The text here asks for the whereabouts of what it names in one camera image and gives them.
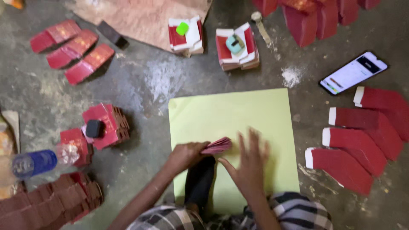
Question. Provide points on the person's left hand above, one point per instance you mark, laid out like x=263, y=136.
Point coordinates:
x=184, y=156

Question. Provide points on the person's right hand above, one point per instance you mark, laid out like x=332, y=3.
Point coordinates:
x=251, y=174

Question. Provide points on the person's left fingers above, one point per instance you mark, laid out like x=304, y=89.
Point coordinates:
x=200, y=147

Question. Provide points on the fanned bundle of pink cards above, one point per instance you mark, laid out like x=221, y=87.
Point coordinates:
x=219, y=145

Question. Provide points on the black cloth pad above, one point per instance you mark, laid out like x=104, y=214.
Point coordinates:
x=199, y=182

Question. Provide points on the light green paper sheet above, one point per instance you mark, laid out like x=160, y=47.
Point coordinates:
x=230, y=115

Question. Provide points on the large stack of red cartons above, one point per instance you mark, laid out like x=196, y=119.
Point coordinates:
x=110, y=124

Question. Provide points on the stack of red-white carton flats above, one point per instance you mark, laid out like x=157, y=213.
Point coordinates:
x=238, y=52
x=188, y=38

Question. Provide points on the black rounded weight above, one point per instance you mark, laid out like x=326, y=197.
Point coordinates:
x=94, y=128

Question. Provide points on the teal tape dispenser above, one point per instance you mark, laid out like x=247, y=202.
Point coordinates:
x=235, y=44

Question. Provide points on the person's checked garment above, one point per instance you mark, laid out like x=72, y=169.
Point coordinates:
x=297, y=212

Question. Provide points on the bright green plastic piece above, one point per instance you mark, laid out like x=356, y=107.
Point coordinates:
x=182, y=28

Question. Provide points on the small stack of red cartons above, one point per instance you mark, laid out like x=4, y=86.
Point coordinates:
x=76, y=145

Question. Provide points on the beige stick with round cap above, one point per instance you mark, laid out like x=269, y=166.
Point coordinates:
x=262, y=28

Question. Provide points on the shiny red card bundle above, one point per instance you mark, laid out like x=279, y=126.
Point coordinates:
x=73, y=48
x=56, y=35
x=89, y=63

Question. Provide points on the brown paper sheet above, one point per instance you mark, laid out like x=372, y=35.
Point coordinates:
x=140, y=17

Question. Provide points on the black rectangular block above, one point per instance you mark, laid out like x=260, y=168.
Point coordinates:
x=111, y=34

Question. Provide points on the heap of brown-red card flats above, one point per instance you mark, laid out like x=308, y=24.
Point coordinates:
x=48, y=201

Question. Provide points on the clear bottle with blue label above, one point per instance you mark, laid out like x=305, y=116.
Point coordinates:
x=38, y=163

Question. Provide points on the white smartphone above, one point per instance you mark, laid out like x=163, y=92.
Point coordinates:
x=353, y=72

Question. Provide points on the heap of red card bundles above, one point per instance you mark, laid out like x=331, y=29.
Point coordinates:
x=314, y=19

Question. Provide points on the orange and beige bag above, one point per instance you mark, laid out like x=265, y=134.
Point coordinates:
x=7, y=137

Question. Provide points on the orange object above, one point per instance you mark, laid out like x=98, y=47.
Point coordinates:
x=14, y=3

